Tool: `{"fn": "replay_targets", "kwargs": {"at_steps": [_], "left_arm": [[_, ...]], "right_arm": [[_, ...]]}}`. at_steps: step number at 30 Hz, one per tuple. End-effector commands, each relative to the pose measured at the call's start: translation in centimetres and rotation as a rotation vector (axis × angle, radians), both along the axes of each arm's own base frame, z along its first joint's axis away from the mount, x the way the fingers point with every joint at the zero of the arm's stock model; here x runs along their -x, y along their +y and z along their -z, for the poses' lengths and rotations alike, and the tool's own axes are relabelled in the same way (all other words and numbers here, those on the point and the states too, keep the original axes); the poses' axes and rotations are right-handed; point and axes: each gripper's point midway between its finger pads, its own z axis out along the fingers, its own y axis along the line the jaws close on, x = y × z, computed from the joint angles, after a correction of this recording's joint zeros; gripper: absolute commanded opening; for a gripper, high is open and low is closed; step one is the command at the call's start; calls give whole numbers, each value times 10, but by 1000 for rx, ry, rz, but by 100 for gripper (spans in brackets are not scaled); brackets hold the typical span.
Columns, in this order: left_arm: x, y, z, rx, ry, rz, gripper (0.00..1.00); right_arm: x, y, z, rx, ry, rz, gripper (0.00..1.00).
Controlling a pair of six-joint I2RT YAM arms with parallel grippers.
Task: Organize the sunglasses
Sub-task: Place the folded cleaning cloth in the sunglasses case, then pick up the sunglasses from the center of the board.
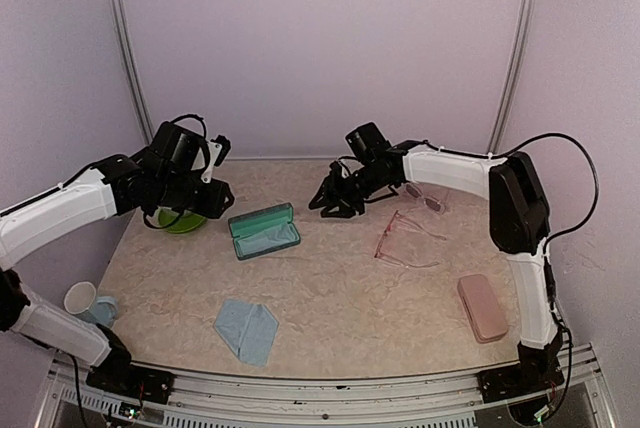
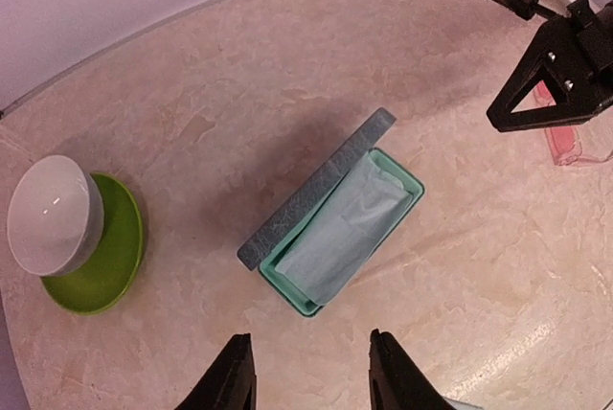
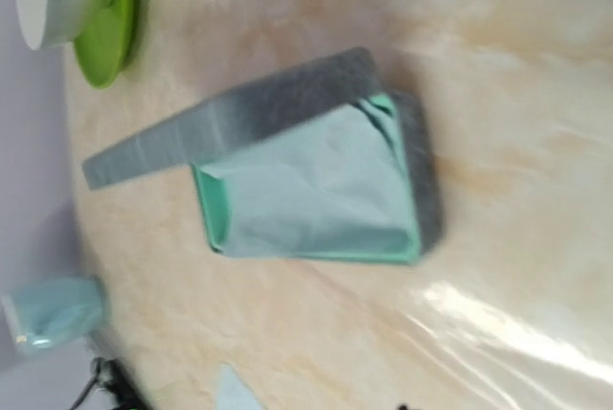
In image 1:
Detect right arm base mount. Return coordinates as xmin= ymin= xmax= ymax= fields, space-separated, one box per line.
xmin=477 ymin=340 xmax=565 ymax=403

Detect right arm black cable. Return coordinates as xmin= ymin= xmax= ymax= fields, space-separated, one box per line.
xmin=489 ymin=132 xmax=600 ymax=399

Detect green plate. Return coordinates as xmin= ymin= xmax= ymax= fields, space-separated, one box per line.
xmin=157 ymin=208 xmax=207 ymax=234

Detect square light blue cloth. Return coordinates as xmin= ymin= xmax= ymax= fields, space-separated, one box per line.
xmin=238 ymin=224 xmax=297 ymax=255

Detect grey-blue glasses case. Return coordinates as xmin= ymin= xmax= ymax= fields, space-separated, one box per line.
xmin=228 ymin=203 xmax=301 ymax=261

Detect purple lens pink sunglasses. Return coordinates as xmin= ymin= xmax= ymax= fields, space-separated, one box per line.
xmin=404 ymin=183 xmax=450 ymax=215

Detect aluminium corner post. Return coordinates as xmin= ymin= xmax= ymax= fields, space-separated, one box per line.
xmin=109 ymin=0 xmax=154 ymax=143
xmin=487 ymin=0 xmax=536 ymax=153

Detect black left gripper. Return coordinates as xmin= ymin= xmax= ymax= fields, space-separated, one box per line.
xmin=156 ymin=171 xmax=234 ymax=218

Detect folded light blue cloth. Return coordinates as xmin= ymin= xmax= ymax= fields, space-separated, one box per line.
xmin=214 ymin=299 xmax=279 ymax=367

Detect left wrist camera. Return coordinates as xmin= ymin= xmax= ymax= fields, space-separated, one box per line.
xmin=200 ymin=135 xmax=231 ymax=183

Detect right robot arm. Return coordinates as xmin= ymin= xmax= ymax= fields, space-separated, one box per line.
xmin=308 ymin=122 xmax=563 ymax=392

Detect pink glasses case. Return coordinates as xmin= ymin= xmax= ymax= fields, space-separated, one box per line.
xmin=457 ymin=274 xmax=509 ymax=344

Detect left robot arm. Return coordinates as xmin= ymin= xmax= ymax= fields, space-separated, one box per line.
xmin=1 ymin=119 xmax=234 ymax=393

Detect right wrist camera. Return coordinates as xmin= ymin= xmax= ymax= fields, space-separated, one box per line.
xmin=330 ymin=160 xmax=351 ymax=179

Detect right aluminium corner post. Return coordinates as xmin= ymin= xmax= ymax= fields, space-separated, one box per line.
xmin=487 ymin=0 xmax=536 ymax=153

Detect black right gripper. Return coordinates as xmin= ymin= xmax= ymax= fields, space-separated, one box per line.
xmin=309 ymin=163 xmax=391 ymax=217

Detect red lens pink sunglasses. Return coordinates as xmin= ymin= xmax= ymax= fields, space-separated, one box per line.
xmin=374 ymin=211 xmax=448 ymax=269

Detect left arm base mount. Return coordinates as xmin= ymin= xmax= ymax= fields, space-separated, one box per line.
xmin=86 ymin=348 xmax=175 ymax=405

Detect left aluminium corner post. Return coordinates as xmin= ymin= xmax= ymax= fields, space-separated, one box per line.
xmin=109 ymin=0 xmax=154 ymax=143

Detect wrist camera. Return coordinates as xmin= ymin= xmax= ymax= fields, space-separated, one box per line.
xmin=330 ymin=160 xmax=351 ymax=179
xmin=200 ymin=135 xmax=231 ymax=183

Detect front aluminium rail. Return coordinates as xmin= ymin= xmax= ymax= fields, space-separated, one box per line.
xmin=34 ymin=345 xmax=620 ymax=427

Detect light blue mug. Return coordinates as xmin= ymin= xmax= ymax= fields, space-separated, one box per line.
xmin=63 ymin=281 xmax=118 ymax=328

